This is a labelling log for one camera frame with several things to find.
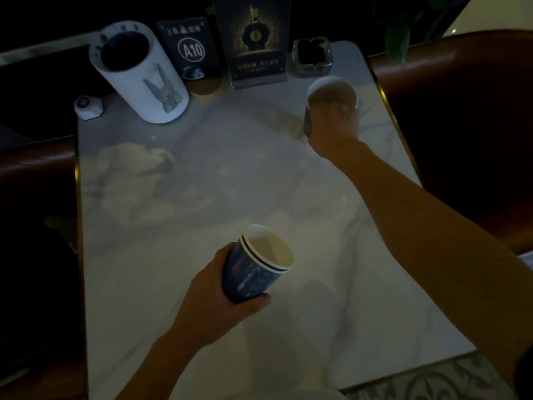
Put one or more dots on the brown leather chair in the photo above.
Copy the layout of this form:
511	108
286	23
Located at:
466	120
33	162

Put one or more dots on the black table sign wooden base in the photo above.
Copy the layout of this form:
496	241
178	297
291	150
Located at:
189	47

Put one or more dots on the person's left hand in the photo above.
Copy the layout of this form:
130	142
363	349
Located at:
204	302

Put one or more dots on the person's right fingers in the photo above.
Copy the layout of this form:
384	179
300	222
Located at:
333	109

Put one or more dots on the person's right forearm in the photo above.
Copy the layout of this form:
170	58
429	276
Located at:
437	245

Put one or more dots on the acrylic stand with bottle poster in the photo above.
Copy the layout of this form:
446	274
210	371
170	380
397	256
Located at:
254	41

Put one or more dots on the person's left forearm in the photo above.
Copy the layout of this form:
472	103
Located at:
162	366

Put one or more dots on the white rabbit print cylinder bin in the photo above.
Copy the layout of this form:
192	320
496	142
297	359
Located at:
143	89

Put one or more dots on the blue paper cup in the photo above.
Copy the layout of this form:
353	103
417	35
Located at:
331	86
245	279
268	245

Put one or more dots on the person's right hand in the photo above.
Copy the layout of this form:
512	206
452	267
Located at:
333	133

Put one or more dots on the green plant leaf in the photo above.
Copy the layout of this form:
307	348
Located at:
397	41

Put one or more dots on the person's left thumb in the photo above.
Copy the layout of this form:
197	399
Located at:
250	306

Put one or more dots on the white hexagonal call button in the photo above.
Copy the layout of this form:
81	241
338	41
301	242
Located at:
88	107

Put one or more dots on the glass ashtray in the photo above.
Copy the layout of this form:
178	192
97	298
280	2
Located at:
310	64

